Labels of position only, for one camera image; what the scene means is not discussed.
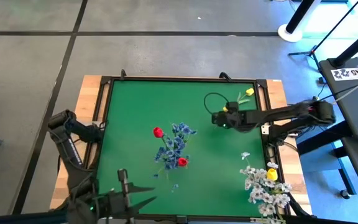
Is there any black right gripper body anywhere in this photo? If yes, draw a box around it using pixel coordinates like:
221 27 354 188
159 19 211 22
211 109 247 131

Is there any black diagonal beam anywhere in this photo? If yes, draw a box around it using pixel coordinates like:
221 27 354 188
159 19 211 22
331 22 358 68

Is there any silver metal bracket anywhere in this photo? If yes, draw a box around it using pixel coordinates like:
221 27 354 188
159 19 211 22
249 217 287 224

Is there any black table border frame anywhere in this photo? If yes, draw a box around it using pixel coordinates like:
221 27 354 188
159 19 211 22
73 74 291 223

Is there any white paper with black print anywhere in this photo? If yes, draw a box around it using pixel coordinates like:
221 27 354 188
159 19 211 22
330 67 358 82

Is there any black frame strut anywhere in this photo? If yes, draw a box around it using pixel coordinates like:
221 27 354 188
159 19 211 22
286 192 312 218

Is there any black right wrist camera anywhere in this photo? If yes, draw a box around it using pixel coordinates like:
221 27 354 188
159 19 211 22
226 101 240 113

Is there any pole on round white base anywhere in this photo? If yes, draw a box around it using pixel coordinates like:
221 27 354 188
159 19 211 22
277 0 316 44

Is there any green table mat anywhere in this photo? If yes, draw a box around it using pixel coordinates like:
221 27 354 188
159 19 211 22
90 80 275 218

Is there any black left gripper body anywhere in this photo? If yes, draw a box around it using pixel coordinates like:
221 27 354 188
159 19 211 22
90 169 133 220

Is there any black tripod stand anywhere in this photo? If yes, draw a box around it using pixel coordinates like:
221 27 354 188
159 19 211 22
288 0 358 68

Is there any blue hydrangea flower stem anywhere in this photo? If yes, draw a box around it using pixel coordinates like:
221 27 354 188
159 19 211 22
153 122 198 180

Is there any black right gripper cable loop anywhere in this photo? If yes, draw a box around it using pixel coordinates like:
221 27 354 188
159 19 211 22
203 91 231 115

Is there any white cable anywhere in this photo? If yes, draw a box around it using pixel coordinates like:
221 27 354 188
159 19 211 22
333 70 358 104

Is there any white blossom flower spray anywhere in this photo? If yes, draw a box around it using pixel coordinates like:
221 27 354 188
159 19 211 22
249 183 293 224
239 151 280 191

